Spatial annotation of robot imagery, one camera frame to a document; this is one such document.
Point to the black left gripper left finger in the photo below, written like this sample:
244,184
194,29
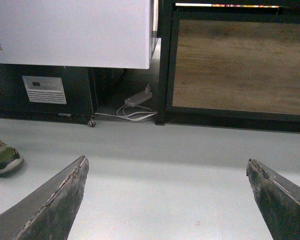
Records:
48,213

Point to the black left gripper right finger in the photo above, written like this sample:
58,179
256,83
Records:
278,200

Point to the wood panel black shelf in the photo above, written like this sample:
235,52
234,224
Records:
230,63

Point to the green camouflage sneaker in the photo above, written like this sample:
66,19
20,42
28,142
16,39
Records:
10,159

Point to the black caster wheel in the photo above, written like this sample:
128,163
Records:
91,122

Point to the white vent control panel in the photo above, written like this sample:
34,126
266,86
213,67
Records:
41,89

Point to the white power strip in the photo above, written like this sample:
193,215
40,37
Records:
138,98

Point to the white chest freezer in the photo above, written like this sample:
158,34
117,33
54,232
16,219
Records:
79,33

